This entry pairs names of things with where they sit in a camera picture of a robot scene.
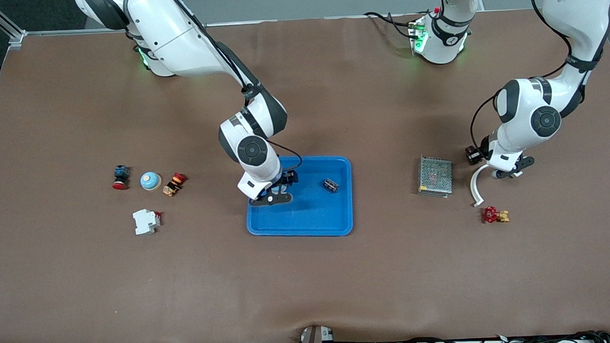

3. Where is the white circuit breaker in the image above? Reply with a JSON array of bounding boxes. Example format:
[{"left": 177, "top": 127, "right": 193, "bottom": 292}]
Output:
[{"left": 132, "top": 208, "right": 163, "bottom": 236}]

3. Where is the blue plastic tray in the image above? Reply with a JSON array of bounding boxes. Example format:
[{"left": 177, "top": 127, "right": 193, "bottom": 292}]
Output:
[{"left": 244, "top": 154, "right": 355, "bottom": 240}]

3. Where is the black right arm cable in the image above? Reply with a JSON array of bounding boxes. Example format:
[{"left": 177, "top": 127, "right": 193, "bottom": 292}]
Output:
[{"left": 170, "top": 0, "right": 304, "bottom": 178}]

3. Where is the red yellow push button switch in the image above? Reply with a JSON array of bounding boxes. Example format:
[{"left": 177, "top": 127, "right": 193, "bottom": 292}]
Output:
[{"left": 162, "top": 172, "right": 188, "bottom": 197}]

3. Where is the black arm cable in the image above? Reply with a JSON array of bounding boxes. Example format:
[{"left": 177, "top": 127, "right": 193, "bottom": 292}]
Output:
[
  {"left": 464, "top": 0, "right": 589, "bottom": 154},
  {"left": 170, "top": 0, "right": 304, "bottom": 178}
]

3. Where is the red handle brass valve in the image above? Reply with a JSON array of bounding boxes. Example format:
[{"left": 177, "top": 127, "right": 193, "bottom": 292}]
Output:
[{"left": 483, "top": 205, "right": 510, "bottom": 224}]

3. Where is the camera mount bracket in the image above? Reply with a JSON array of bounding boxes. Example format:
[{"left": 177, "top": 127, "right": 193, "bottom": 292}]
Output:
[{"left": 296, "top": 324, "right": 335, "bottom": 343}]

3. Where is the brown table mat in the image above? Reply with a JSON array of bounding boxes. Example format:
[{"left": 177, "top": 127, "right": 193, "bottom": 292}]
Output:
[{"left": 0, "top": 6, "right": 610, "bottom": 343}]

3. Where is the red emergency stop button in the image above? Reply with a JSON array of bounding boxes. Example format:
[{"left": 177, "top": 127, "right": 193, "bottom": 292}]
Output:
[{"left": 112, "top": 165, "right": 132, "bottom": 191}]

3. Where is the metal mesh power supply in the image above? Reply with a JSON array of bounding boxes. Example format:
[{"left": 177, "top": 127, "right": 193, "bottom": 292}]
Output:
[{"left": 416, "top": 155, "right": 454, "bottom": 199}]

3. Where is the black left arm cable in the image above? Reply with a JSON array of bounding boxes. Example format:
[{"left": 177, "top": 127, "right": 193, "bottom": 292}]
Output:
[{"left": 464, "top": 0, "right": 589, "bottom": 154}]

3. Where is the black base cable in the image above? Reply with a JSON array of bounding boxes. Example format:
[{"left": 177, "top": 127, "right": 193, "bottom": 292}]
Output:
[{"left": 365, "top": 9, "right": 417, "bottom": 41}]

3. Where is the aluminium frame profile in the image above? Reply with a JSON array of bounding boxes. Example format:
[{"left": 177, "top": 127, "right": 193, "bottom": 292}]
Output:
[{"left": 0, "top": 0, "right": 28, "bottom": 51}]

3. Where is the white curved plastic bracket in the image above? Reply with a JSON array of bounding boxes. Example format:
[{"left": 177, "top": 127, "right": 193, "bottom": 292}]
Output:
[{"left": 469, "top": 163, "right": 525, "bottom": 208}]

